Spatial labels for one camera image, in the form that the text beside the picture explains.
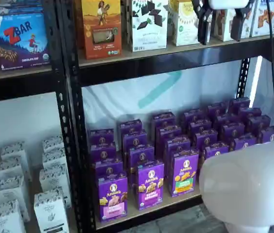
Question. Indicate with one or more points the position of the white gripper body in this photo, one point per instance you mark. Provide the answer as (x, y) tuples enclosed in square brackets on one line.
[(229, 3)]

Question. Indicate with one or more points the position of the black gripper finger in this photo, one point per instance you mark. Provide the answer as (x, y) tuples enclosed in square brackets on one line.
[(203, 24), (237, 26)]

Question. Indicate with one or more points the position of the purple Annie's box pink patch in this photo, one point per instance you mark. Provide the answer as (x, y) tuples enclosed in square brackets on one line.
[(101, 137), (109, 170), (103, 153), (112, 201)]

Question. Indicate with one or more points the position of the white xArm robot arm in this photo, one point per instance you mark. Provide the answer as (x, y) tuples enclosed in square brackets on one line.
[(248, 182)]

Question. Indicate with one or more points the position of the orange pretzel crackers cheddar box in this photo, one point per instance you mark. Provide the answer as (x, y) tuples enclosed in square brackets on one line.
[(222, 24)]

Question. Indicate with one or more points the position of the white Simple Mills bars box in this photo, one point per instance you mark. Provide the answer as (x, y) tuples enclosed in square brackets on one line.
[(183, 24)]

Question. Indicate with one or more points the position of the blue crackers sea salt box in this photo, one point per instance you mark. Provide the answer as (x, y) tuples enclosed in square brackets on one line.
[(263, 17)]

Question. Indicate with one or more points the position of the white Simple Mills chocolate box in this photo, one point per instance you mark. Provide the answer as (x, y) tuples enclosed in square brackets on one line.
[(149, 26)]

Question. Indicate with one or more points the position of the black metal shelf rack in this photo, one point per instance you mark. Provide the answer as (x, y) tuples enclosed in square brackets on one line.
[(151, 69)]

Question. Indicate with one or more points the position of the wooden shelf board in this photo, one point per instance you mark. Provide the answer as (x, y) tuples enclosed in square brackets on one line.
[(127, 55), (18, 74)]

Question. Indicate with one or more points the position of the purple Annie's box brown patch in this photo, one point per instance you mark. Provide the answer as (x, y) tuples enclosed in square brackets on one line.
[(225, 119), (217, 109), (233, 131), (244, 143)]

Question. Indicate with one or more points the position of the purple Annie's box yellow patch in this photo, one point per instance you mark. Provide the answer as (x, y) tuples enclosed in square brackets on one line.
[(216, 150), (200, 126), (193, 115), (207, 138)]

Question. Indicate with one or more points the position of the orange Revival box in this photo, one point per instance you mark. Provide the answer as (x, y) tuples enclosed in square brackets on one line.
[(101, 29)]

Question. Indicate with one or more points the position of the purple Annie's box green patch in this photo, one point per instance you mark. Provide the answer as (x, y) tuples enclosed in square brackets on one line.
[(169, 133), (185, 174), (177, 145), (163, 120)]

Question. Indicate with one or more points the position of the purple Annie's box, yellow label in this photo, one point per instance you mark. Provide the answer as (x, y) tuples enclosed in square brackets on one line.
[(150, 187)]

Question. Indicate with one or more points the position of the blue Z Bar box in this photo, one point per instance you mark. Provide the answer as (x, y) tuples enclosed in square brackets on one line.
[(20, 41), (18, 7)]

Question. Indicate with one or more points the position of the white tall carton box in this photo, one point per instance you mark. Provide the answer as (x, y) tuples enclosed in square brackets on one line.
[(13, 150), (11, 194), (54, 157), (9, 168), (53, 143), (4, 218), (50, 211), (54, 179)]

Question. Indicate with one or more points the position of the white boxes group lower left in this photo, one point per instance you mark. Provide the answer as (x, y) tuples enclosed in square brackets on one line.
[(18, 88)]

